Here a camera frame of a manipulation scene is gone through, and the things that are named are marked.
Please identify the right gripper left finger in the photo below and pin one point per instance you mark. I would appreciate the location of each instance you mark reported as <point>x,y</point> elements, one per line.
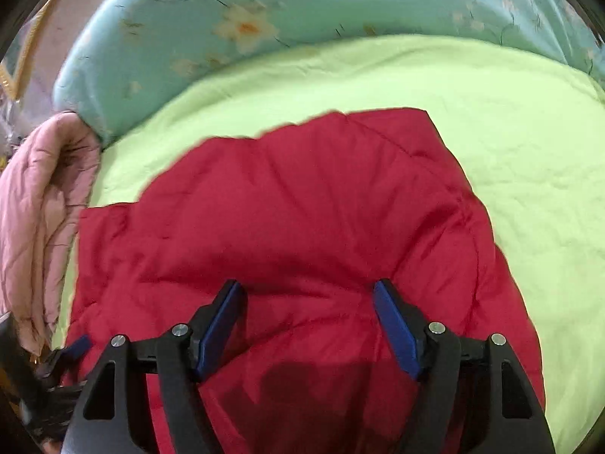
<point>113,413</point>

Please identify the gold framed landscape painting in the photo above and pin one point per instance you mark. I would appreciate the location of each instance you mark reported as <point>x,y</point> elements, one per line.
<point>15,62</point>

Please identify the red puffer jacket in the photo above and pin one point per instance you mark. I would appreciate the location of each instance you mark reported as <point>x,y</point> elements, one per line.
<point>306,218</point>

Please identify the light green bed sheet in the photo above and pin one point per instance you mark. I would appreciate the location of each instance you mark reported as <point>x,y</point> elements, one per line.
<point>528,132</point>

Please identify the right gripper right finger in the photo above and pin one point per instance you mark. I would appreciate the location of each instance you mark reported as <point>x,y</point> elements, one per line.
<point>474,395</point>

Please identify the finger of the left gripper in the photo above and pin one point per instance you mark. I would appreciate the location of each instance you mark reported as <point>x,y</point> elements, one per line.
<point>62,360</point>

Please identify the teal floral quilt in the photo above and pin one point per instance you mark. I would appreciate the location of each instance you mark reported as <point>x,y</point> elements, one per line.
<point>135,55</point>

